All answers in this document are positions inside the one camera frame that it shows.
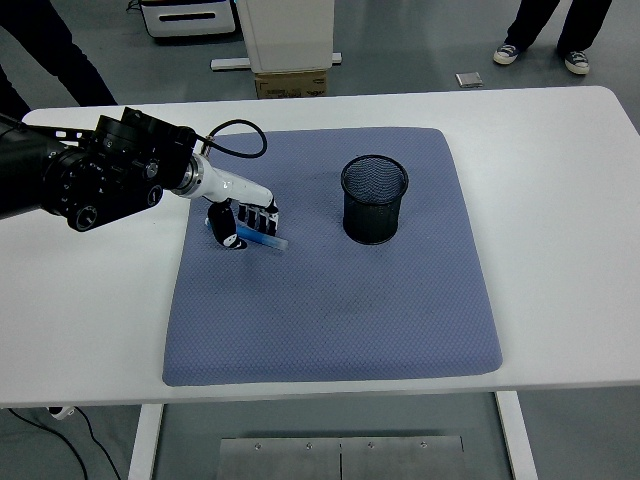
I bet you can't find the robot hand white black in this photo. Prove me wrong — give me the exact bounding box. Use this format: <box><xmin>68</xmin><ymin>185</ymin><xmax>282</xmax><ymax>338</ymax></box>
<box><xmin>198</xmin><ymin>163</ymin><xmax>280</xmax><ymax>252</ymax></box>

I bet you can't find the blue marker pen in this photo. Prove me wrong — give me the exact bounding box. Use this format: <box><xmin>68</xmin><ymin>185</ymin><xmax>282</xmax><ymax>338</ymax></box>
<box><xmin>205</xmin><ymin>215</ymin><xmax>290</xmax><ymax>253</ymax></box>

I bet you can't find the black mesh pen holder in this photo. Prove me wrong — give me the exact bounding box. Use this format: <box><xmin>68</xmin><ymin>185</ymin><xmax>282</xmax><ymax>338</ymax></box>
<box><xmin>340</xmin><ymin>153</ymin><xmax>410</xmax><ymax>246</ymax></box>

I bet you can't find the brown cardboard box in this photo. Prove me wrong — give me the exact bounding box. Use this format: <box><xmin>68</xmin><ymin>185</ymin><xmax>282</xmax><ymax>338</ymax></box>
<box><xmin>254</xmin><ymin>69</ymin><xmax>330</xmax><ymax>100</ymax></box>

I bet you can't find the blue-grey textured mat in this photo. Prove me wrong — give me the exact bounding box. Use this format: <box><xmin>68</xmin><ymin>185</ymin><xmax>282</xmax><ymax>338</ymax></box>
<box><xmin>162</xmin><ymin>127</ymin><xmax>504</xmax><ymax>387</ymax></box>

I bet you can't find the white box-shaped appliance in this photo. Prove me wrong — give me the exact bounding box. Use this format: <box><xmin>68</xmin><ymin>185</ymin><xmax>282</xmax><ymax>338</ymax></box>
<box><xmin>139</xmin><ymin>0</ymin><xmax>239</xmax><ymax>40</ymax></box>

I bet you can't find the person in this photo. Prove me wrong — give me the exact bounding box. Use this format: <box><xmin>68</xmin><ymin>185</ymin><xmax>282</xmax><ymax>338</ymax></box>
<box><xmin>492</xmin><ymin>0</ymin><xmax>614</xmax><ymax>76</ymax></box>
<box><xmin>0</xmin><ymin>0</ymin><xmax>119</xmax><ymax>119</ymax></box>

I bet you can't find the white table leg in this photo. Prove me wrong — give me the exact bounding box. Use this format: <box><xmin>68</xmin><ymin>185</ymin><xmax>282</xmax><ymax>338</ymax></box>
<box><xmin>127</xmin><ymin>403</ymin><xmax>165</xmax><ymax>480</ymax></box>
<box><xmin>494</xmin><ymin>391</ymin><xmax>539</xmax><ymax>480</ymax></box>

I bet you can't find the white pedestal cabinet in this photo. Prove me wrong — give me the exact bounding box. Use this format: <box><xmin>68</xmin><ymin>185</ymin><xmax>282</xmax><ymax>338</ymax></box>
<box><xmin>211</xmin><ymin>0</ymin><xmax>344</xmax><ymax>74</ymax></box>

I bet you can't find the black floor cable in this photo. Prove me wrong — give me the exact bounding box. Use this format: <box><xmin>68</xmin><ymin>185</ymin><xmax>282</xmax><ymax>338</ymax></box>
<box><xmin>0</xmin><ymin>407</ymin><xmax>89</xmax><ymax>480</ymax></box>
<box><xmin>73</xmin><ymin>405</ymin><xmax>122</xmax><ymax>480</ymax></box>

